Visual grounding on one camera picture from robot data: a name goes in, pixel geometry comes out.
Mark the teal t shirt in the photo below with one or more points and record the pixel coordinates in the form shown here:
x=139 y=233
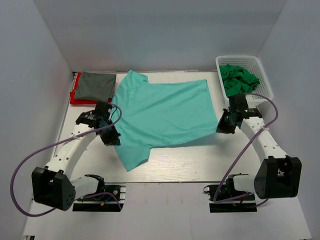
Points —
x=160 y=115

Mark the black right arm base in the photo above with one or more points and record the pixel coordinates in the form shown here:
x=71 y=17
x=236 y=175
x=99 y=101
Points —
x=231 y=202

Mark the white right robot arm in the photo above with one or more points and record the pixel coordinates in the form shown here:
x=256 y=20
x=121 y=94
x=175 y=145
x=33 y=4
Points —
x=278 y=175

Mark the folded red t shirt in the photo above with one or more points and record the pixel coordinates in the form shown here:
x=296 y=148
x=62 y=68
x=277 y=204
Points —
x=80 y=101

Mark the folded grey t shirt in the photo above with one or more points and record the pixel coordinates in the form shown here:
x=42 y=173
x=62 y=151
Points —
x=95 y=86

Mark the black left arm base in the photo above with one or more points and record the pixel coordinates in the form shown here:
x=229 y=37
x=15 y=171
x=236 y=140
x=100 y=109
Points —
x=102 y=197

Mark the crumpled green t shirt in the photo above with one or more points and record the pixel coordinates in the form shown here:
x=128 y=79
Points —
x=237 y=80

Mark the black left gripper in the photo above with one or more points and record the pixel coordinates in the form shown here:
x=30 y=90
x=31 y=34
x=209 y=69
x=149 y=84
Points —
x=113 y=140

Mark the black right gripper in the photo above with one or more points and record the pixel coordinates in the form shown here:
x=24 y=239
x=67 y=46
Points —
x=221 y=127

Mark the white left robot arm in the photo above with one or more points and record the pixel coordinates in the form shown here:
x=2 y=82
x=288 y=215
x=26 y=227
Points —
x=52 y=184

